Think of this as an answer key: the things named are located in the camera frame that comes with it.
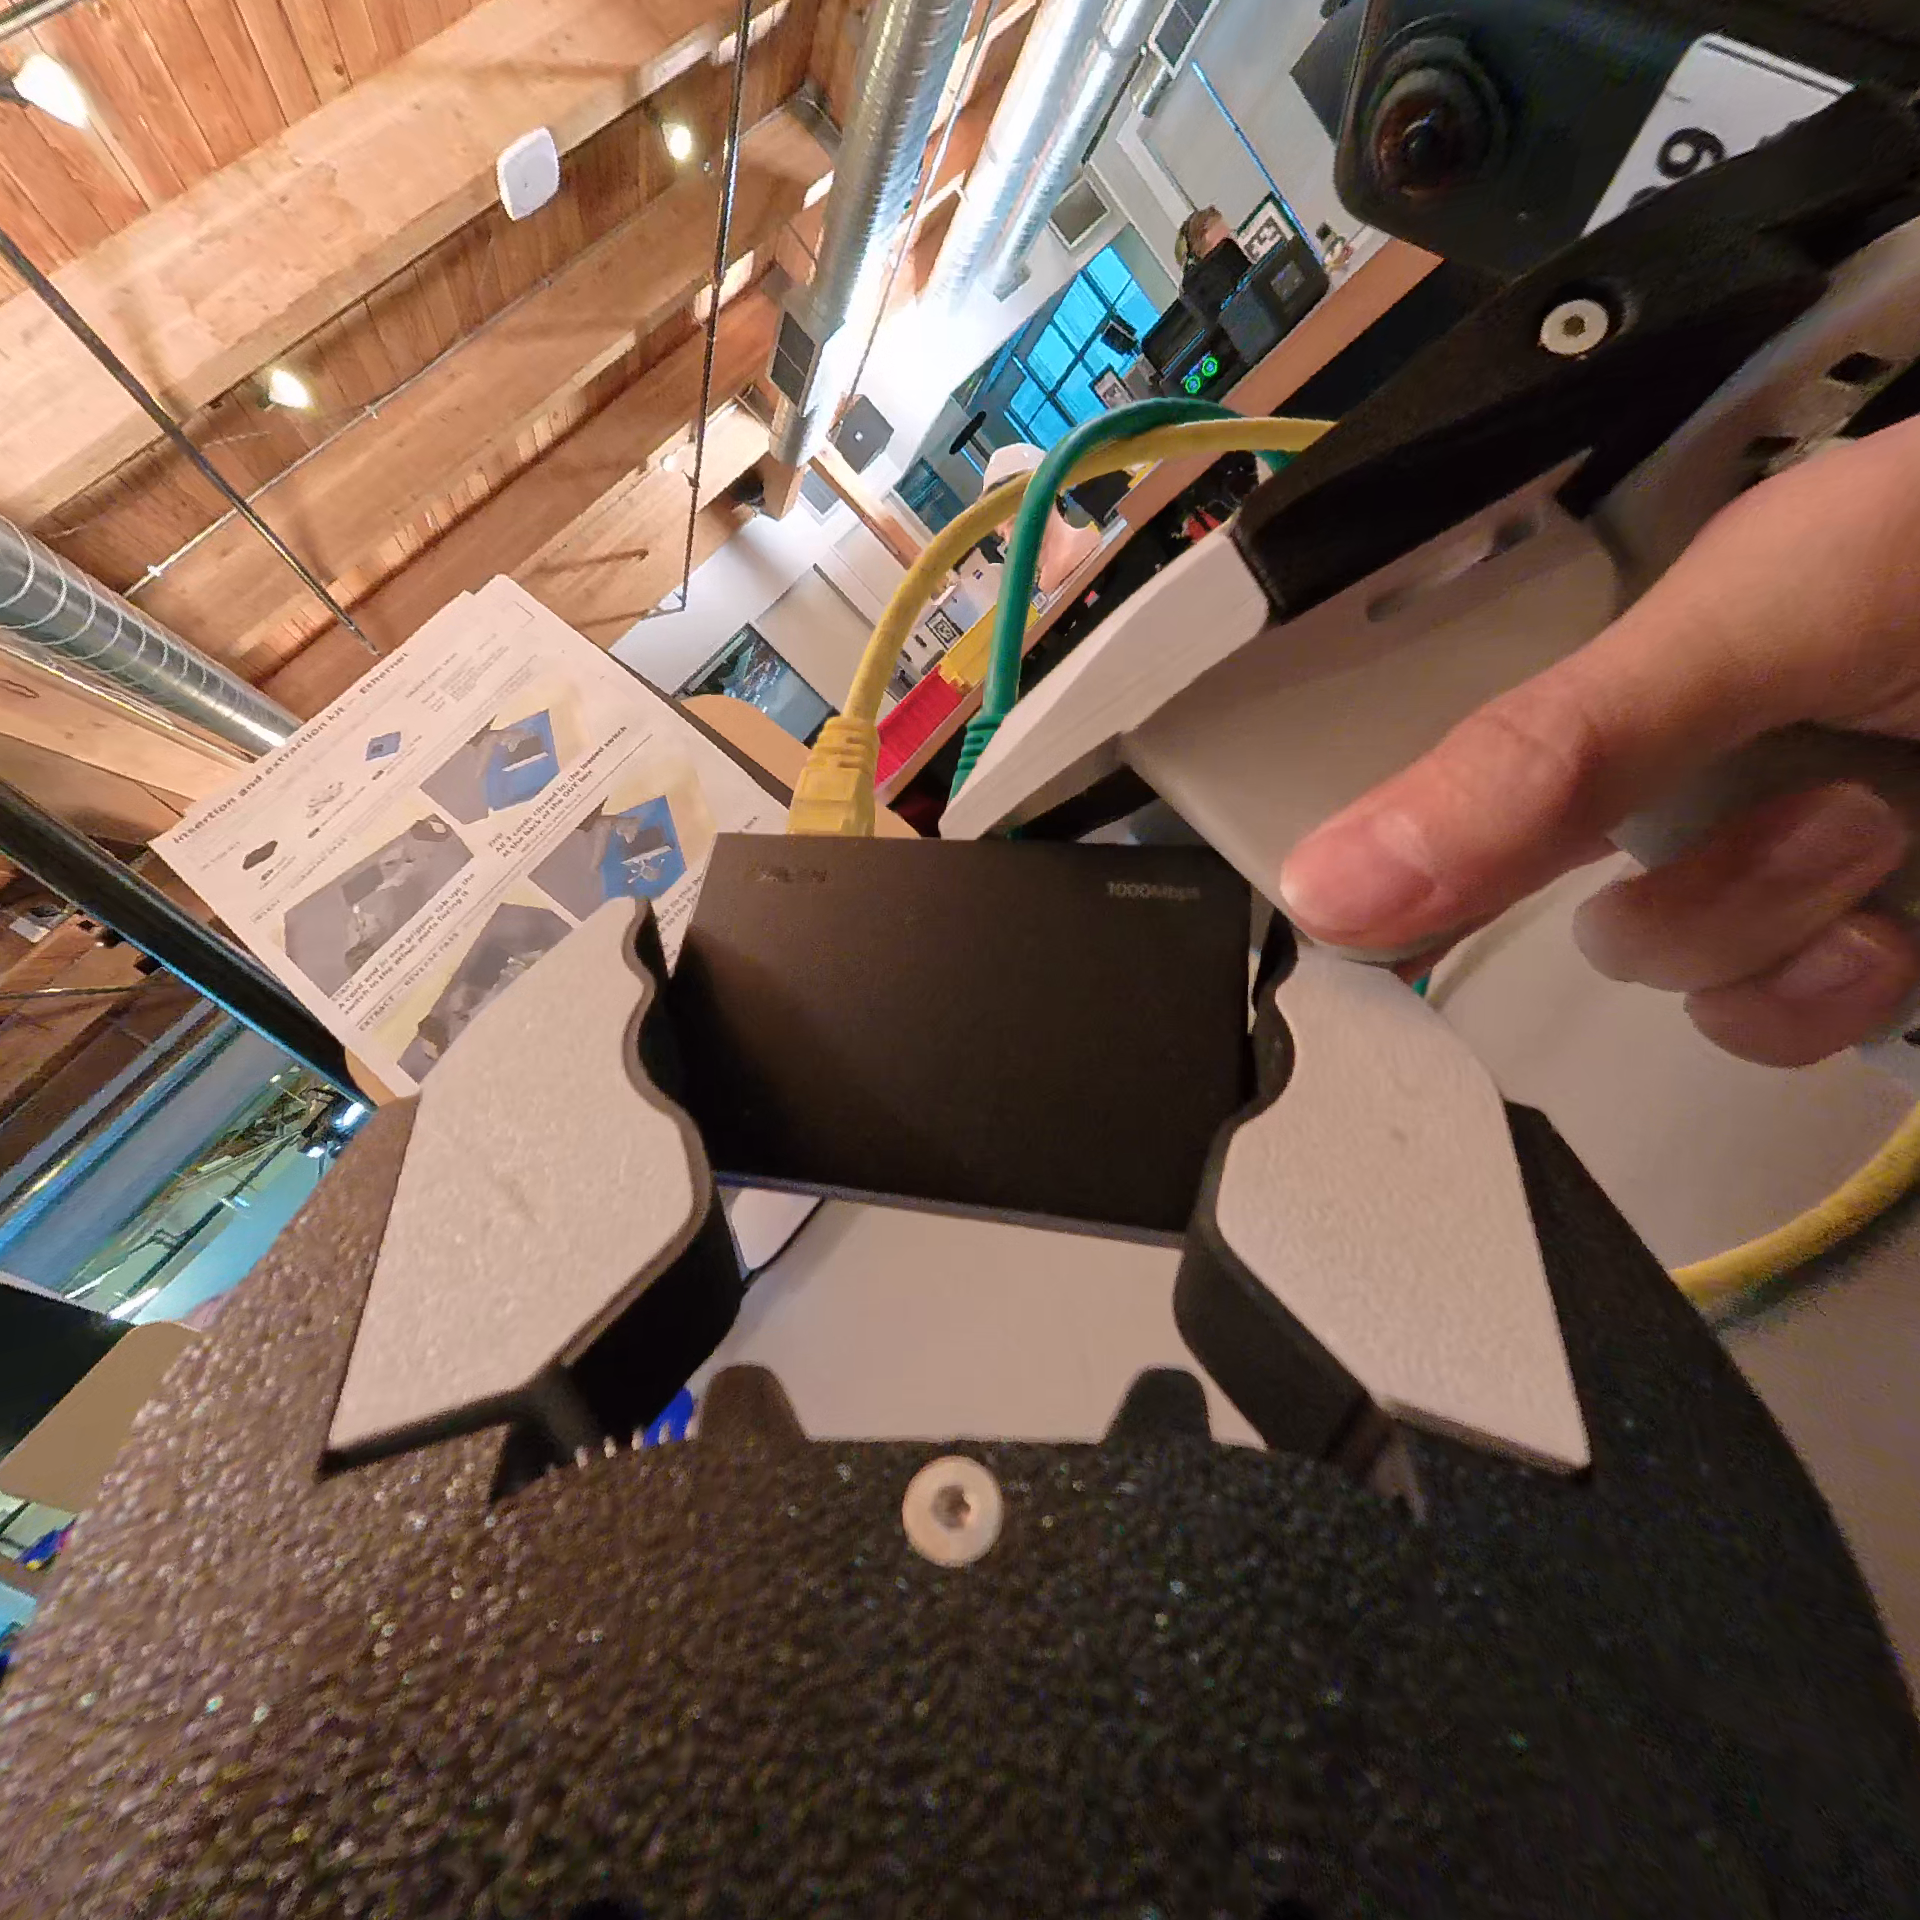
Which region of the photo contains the black metal pole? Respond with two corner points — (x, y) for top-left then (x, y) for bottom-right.
(0, 776), (372, 1116)

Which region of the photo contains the blank wooden clipboard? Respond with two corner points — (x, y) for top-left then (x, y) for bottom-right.
(0, 1319), (206, 1518)

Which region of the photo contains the yellow ethernet cable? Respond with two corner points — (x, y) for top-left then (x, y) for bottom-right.
(786, 412), (1920, 1322)

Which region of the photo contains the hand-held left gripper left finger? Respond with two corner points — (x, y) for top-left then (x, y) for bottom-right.
(318, 893), (747, 1506)

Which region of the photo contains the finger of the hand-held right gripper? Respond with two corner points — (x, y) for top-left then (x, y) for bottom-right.
(935, 524), (1277, 846)

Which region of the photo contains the person's right hand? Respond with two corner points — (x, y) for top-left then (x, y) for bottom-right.
(1277, 416), (1920, 1074)

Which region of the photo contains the printed instruction sheet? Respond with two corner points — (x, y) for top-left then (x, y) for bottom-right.
(150, 576), (799, 1099)

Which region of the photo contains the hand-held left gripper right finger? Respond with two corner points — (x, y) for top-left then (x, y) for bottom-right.
(1172, 914), (1595, 1477)

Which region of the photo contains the small black monitor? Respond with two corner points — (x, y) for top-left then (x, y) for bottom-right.
(0, 1273), (146, 1450)

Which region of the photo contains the black network switch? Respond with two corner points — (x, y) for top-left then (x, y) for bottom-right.
(665, 832), (1260, 1242)

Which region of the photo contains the silver round ventilation duct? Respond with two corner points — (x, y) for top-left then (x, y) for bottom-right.
(0, 513), (306, 755)
(761, 0), (999, 470)

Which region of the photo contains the black device with green lights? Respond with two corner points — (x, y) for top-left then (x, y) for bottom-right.
(1141, 299), (1244, 403)

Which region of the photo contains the red plastic bin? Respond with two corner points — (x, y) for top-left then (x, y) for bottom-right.
(875, 666), (996, 786)

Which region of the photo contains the black desktop device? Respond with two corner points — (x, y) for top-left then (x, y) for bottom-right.
(1222, 239), (1332, 365)

